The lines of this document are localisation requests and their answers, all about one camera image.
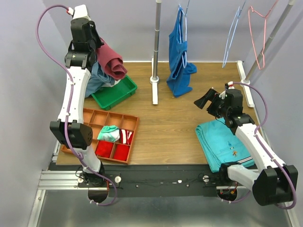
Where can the mint green white socks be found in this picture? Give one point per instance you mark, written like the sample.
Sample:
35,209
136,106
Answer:
109,133

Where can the maroon tank top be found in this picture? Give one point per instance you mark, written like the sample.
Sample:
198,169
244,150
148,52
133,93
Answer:
111,62

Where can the grey rack pole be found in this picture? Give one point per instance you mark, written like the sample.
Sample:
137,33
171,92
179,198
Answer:
260,58
157,31

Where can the light blue wire hanger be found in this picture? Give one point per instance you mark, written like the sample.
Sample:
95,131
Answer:
231,33

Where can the left grey rack pole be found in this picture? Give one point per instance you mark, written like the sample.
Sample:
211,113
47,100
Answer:
157,31

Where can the right grey rack pole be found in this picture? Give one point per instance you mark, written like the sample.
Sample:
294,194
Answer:
260,58

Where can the grey blue cloth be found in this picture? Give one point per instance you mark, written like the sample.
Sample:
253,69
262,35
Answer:
98,80

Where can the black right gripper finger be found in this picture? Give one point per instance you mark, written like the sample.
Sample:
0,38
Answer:
209,96
200,103

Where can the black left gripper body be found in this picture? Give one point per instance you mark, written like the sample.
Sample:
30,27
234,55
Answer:
93,39

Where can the red cloth in tray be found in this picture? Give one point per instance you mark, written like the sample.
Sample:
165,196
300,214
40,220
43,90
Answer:
104,149
121,152

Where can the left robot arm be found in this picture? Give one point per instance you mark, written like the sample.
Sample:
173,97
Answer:
70,129

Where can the turquoise folded shorts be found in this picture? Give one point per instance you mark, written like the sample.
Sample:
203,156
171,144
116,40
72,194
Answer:
221,146

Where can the right white rack foot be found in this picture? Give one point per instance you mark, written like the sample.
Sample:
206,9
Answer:
246,89

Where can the green plastic bin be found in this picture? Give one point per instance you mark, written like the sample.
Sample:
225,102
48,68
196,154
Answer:
108,97

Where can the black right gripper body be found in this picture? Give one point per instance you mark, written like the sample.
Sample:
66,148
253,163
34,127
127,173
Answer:
217,108

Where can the red white striped socks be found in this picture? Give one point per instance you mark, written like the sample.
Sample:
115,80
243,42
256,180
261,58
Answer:
126,136

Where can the aluminium frame rail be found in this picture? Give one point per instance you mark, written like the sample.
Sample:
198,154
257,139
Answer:
58,180

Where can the left white rack foot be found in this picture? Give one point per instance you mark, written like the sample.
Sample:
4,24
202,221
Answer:
155,93

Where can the white cloth in bin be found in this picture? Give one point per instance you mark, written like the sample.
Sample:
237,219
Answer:
115,83

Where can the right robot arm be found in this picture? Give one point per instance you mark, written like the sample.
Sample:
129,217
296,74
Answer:
270,179

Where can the blue tank top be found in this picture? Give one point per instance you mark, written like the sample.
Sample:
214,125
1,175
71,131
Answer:
179,78

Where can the white rack foot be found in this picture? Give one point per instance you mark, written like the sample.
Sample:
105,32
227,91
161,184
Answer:
155,93
246,89

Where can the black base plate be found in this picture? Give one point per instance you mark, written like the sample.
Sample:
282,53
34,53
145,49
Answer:
169,181

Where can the wooden compartment tray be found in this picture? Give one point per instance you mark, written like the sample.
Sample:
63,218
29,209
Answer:
97,119

